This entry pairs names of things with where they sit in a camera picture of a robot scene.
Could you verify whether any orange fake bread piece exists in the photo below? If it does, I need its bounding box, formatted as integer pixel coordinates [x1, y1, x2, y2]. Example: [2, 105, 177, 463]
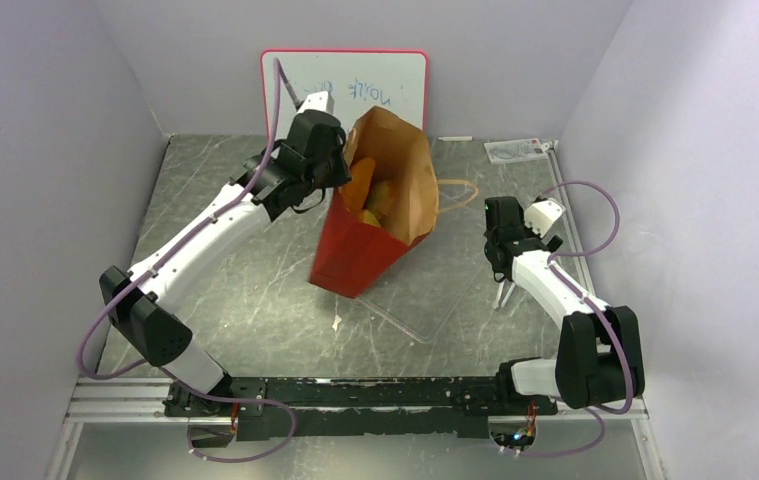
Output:
[364, 181, 396, 218]

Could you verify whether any red paper bag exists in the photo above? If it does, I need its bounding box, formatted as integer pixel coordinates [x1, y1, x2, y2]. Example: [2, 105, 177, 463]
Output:
[308, 106, 445, 298]

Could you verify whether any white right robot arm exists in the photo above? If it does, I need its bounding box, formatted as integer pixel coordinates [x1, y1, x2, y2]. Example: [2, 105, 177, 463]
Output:
[484, 196, 645, 414]

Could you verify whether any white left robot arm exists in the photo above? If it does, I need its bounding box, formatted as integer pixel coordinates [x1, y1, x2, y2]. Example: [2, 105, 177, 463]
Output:
[99, 108, 350, 416]

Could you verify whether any orange fake baguette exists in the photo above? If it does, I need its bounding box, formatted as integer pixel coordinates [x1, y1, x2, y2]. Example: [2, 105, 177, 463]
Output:
[340, 157, 376, 214]

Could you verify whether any white printed card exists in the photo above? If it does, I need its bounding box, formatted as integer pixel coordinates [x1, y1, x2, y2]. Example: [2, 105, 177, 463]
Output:
[484, 138, 549, 165]

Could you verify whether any pink framed whiteboard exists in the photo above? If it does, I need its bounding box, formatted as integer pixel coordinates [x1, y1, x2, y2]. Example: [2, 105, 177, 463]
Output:
[260, 49, 429, 138]

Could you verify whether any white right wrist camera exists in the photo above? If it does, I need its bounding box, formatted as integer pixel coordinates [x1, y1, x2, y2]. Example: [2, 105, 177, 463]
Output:
[524, 198, 565, 237]

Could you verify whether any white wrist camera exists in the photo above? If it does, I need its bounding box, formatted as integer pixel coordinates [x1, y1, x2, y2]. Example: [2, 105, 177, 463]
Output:
[297, 91, 334, 115]
[524, 198, 565, 237]

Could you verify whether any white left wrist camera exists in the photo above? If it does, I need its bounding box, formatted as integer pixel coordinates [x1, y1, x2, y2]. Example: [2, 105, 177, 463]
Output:
[297, 91, 334, 115]

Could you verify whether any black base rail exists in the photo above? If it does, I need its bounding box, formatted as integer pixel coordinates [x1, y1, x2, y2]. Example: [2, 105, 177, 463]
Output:
[163, 374, 558, 441]

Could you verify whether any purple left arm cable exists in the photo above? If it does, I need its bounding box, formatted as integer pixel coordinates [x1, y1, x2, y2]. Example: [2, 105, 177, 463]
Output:
[75, 58, 301, 382]

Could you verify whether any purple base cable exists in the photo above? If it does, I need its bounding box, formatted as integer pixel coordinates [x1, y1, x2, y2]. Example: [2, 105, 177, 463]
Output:
[186, 394, 298, 464]

